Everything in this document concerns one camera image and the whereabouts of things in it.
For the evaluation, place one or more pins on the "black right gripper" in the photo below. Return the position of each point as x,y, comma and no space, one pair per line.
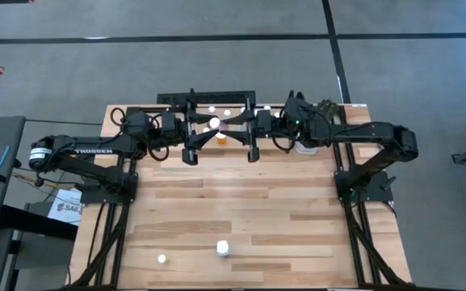
263,123

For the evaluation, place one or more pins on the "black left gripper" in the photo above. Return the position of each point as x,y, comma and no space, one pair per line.
172,127

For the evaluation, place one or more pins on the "blue vial with pink pills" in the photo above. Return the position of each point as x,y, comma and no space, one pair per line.
242,109

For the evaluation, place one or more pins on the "large orange pill vial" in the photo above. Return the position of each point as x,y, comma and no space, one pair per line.
221,140

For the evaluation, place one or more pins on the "large white medicine bottle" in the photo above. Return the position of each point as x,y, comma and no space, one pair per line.
223,247

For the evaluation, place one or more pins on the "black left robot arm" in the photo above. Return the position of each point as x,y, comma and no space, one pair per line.
95,151

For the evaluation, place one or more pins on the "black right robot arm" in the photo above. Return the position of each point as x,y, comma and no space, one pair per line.
358,131

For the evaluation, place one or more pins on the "black perforated plate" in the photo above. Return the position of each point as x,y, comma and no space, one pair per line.
216,98

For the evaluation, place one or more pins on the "green cactus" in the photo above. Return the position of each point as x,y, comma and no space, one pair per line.
329,107

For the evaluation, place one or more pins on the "white printed paper sheet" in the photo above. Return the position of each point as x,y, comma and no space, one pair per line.
65,208

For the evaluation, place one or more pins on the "black desk beam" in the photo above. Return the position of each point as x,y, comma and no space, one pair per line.
34,222

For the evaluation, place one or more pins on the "wooden shelf black frame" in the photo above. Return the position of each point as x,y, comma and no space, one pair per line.
232,146

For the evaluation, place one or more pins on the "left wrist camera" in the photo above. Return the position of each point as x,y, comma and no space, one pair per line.
135,123

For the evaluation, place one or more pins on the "black aluminium table frame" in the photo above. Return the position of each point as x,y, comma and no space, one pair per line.
121,226

